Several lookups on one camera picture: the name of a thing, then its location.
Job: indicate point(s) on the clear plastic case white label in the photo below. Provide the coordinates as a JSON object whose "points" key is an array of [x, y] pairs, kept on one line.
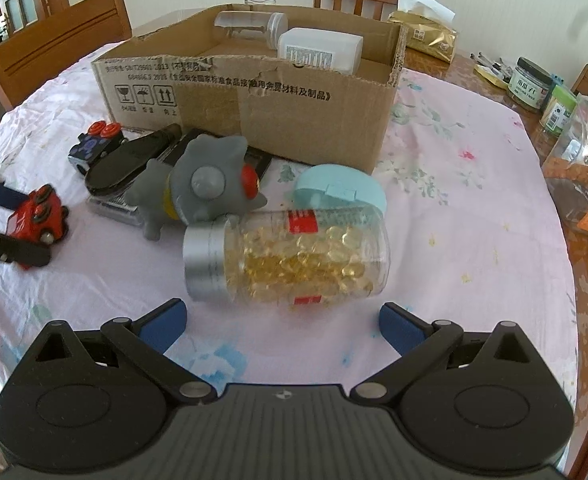
{"points": [[114, 210]]}

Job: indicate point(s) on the clear plastic snack bag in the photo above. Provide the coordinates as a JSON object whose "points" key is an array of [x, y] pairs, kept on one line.
{"points": [[583, 160]]}

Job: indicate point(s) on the brown cardboard box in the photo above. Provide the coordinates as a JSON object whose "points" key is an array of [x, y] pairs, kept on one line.
{"points": [[284, 115]]}

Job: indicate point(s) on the gold tissue pack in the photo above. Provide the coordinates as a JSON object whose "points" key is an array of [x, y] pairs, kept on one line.
{"points": [[428, 35]]}

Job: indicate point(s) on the yellow flat packet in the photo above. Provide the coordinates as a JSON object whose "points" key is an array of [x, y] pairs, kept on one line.
{"points": [[488, 74]]}

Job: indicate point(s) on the black oval case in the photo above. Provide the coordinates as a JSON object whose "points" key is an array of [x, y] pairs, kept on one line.
{"points": [[124, 160]]}

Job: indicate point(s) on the green-lid jar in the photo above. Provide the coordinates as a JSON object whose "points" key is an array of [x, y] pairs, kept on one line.
{"points": [[558, 110]]}

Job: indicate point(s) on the clear empty plastic jar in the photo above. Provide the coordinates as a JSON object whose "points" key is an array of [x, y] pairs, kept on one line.
{"points": [[246, 25]]}

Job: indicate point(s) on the dark-lid glass jar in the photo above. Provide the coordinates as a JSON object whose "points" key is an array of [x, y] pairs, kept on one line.
{"points": [[528, 85]]}

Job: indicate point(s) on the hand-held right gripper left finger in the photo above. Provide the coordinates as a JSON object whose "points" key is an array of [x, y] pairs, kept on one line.
{"points": [[161, 327]]}

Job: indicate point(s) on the red toy car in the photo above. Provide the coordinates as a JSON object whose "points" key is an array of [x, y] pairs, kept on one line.
{"points": [[36, 215]]}

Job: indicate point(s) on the light blue round case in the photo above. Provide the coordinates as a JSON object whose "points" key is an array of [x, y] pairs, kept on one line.
{"points": [[341, 187]]}

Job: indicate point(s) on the white plastic box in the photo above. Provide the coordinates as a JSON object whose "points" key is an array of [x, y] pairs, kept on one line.
{"points": [[319, 50]]}

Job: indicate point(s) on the pink floral tablecloth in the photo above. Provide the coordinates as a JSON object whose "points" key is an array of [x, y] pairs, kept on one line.
{"points": [[448, 210]]}

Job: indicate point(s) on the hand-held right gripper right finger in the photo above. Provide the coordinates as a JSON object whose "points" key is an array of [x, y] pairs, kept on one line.
{"points": [[398, 327]]}

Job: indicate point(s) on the black cube toy red knobs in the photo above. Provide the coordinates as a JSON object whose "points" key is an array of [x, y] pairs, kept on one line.
{"points": [[94, 147]]}

